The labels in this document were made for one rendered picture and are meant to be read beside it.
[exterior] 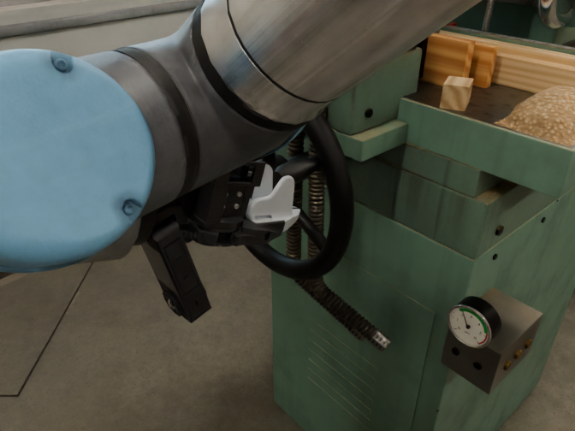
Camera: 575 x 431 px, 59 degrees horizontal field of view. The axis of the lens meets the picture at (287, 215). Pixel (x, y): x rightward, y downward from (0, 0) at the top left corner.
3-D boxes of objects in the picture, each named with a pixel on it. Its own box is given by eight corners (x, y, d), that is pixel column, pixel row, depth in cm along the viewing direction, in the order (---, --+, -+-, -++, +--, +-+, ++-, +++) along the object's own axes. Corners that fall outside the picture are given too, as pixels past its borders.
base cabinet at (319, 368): (270, 400, 134) (263, 156, 97) (405, 303, 167) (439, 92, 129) (408, 535, 105) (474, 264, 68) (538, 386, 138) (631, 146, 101)
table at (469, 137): (193, 91, 90) (190, 56, 87) (317, 60, 107) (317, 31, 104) (518, 232, 51) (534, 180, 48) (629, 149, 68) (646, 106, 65)
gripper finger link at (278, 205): (328, 180, 53) (263, 180, 46) (313, 232, 55) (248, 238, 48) (308, 170, 55) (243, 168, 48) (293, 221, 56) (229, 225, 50)
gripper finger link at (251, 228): (295, 227, 50) (224, 232, 43) (291, 241, 50) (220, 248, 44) (264, 208, 53) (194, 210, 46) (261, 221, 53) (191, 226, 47)
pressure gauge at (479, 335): (440, 341, 70) (450, 296, 65) (455, 328, 72) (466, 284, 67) (482, 368, 66) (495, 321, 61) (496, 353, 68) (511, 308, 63)
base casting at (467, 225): (266, 156, 97) (265, 111, 92) (440, 92, 129) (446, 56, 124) (477, 262, 68) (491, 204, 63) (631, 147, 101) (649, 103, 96)
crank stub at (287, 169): (275, 191, 55) (266, 170, 55) (313, 175, 58) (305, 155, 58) (287, 187, 53) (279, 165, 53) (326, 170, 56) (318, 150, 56)
